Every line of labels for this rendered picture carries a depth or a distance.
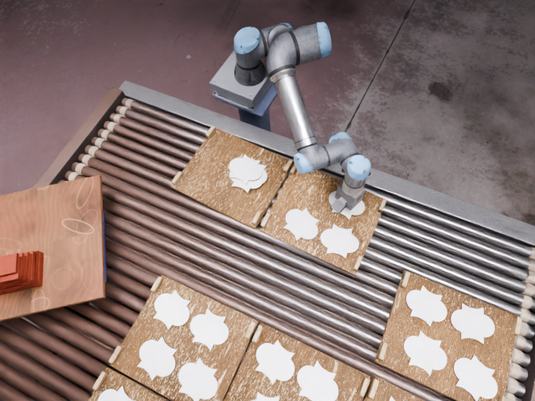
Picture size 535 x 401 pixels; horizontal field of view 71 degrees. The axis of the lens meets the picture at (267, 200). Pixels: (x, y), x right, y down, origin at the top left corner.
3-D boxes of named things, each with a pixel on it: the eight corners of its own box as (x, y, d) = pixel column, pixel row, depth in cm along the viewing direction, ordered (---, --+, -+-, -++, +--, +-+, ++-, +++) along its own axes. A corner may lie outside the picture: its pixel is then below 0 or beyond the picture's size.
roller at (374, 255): (99, 139, 180) (95, 134, 176) (530, 314, 139) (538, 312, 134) (93, 147, 178) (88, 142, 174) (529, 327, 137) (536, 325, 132)
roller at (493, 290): (105, 131, 182) (101, 126, 178) (533, 301, 140) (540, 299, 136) (99, 139, 180) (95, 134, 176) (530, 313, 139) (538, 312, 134)
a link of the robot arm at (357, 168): (365, 149, 127) (376, 169, 124) (358, 165, 137) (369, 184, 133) (343, 156, 126) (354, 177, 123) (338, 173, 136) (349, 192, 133)
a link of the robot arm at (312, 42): (253, 29, 172) (292, 31, 124) (284, 21, 174) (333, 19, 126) (259, 56, 177) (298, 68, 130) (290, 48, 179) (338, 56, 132)
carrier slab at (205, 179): (215, 128, 175) (214, 126, 173) (294, 164, 165) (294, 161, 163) (171, 188, 162) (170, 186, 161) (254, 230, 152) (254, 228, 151)
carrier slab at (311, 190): (296, 163, 165) (296, 161, 163) (386, 200, 155) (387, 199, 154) (259, 231, 152) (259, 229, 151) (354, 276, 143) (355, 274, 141)
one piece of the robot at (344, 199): (328, 188, 136) (324, 207, 151) (347, 204, 133) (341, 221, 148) (350, 168, 139) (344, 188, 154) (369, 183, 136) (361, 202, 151)
